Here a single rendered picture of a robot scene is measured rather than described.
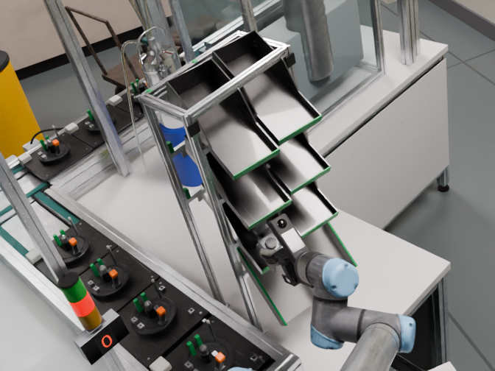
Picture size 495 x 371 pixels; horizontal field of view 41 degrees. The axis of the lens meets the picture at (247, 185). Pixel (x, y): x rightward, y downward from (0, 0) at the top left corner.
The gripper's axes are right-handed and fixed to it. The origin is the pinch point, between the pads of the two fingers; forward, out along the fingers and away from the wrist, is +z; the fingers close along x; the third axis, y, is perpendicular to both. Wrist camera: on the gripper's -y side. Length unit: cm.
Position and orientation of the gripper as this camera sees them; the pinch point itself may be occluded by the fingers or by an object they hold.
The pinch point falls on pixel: (269, 244)
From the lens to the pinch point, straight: 169.6
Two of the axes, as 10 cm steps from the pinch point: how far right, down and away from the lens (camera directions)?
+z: -4.0, -0.8, 9.1
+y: 4.2, 8.7, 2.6
